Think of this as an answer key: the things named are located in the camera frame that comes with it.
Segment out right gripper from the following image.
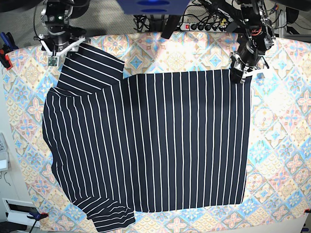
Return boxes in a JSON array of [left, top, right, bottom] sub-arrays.
[[46, 26, 86, 52]]

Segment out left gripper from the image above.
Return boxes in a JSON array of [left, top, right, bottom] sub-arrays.
[[229, 52, 252, 84]]

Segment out navy white striped T-shirt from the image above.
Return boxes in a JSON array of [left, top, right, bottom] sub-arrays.
[[42, 44, 250, 233]]

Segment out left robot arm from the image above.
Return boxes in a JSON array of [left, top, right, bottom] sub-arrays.
[[230, 0, 276, 83]]

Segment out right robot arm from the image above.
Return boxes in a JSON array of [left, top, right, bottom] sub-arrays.
[[39, 0, 89, 55]]

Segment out red orange table clamp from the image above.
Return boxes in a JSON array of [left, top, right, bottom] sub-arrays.
[[0, 49, 13, 70]]

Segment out white labelled power strip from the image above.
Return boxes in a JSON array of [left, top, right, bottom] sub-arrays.
[[179, 22, 227, 33]]

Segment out colourful patterned tablecloth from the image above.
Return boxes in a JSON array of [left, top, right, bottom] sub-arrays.
[[0, 32, 311, 233]]

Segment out white floor box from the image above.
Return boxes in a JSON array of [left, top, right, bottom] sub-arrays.
[[2, 198, 37, 226]]

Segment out blue black bar clamp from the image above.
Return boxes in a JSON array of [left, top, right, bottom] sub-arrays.
[[27, 212, 49, 221]]

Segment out white wrist camera bracket left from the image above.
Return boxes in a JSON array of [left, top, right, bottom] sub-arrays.
[[242, 69, 267, 78]]

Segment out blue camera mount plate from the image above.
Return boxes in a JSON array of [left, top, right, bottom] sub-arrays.
[[117, 0, 190, 15]]

